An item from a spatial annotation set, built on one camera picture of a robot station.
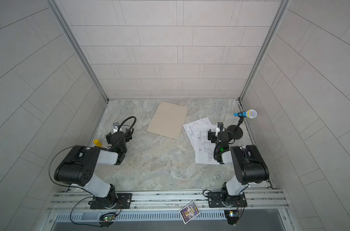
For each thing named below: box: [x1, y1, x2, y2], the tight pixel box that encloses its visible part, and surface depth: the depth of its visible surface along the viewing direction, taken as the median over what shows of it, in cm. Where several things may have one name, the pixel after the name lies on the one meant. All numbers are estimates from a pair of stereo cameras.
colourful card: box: [178, 200, 201, 225], surface depth 68 cm
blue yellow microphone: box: [233, 109, 258, 119], surface depth 79 cm
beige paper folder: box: [146, 101, 188, 140], surface depth 104 cm
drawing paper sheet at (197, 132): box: [182, 117, 216, 151], surface depth 98 cm
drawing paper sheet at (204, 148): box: [195, 124, 220, 165], surface depth 92 cm
